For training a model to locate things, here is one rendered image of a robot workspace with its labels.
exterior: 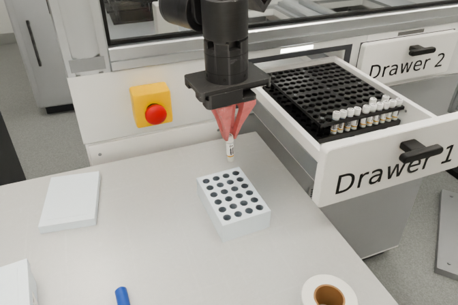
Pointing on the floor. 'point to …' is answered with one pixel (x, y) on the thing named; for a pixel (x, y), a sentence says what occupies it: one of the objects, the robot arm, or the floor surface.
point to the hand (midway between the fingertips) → (229, 133)
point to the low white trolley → (180, 236)
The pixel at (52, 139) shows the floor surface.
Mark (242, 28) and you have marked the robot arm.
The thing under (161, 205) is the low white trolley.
